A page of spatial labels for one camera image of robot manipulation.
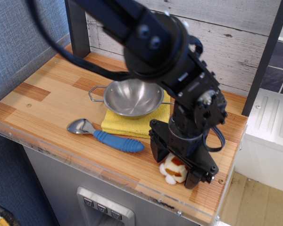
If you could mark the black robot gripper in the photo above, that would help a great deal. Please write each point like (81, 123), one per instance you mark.
(193, 151)

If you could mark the brown spotted plush animal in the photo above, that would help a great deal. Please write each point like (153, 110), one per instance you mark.
(173, 170)

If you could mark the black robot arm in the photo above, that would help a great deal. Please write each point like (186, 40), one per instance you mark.
(158, 48)

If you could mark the yellow folded cloth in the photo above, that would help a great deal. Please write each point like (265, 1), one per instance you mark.
(119, 125)

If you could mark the grey dispenser button panel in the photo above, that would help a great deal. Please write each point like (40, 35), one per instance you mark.
(101, 211)

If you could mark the white ribbed appliance top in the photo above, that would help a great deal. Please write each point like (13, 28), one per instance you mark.
(265, 122)

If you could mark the yellow black object bottom left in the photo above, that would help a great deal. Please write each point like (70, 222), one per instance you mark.
(7, 218)

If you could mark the clear acrylic edge guard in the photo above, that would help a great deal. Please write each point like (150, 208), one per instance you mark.
(73, 167)

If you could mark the steel bowl with handles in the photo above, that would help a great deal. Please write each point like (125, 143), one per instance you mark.
(131, 98)

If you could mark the blue handled metal scoop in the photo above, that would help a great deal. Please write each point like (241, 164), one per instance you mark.
(84, 126)

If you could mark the right dark upright post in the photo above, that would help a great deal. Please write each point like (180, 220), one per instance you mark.
(263, 64)

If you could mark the dark upright post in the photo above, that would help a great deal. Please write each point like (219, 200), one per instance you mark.
(78, 29)
(263, 64)

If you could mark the left dark upright post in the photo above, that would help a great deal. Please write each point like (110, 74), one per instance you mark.
(78, 29)

